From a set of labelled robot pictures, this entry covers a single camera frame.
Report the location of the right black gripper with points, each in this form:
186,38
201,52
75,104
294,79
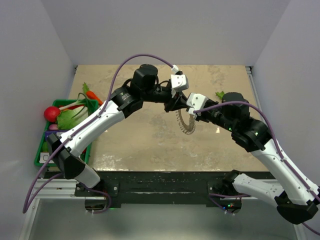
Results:
201,117

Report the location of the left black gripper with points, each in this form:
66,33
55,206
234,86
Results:
178,101

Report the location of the metal disc with keyrings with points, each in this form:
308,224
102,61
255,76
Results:
187,126

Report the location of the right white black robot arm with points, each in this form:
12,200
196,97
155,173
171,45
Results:
295,197

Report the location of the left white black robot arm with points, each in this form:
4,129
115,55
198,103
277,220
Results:
144,86

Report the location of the white toy vegetable green leaves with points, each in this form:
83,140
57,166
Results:
220,94

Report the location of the orange toy carrot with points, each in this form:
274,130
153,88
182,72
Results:
90,94

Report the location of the green plastic crate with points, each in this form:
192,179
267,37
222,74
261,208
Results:
94,107

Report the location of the toy bok choy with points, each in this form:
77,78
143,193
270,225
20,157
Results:
75,113

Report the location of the pink toy onion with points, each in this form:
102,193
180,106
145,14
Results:
53,127

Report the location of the red toy radish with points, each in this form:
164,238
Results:
51,114

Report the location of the purple box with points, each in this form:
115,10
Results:
58,133

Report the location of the green toy pepper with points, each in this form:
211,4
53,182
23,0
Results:
44,147

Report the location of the white silver packet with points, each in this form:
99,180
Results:
44,156

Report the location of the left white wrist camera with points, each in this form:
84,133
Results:
179,82

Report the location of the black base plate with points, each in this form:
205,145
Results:
161,188

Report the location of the aluminium rail frame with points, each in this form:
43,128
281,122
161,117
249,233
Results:
57,189

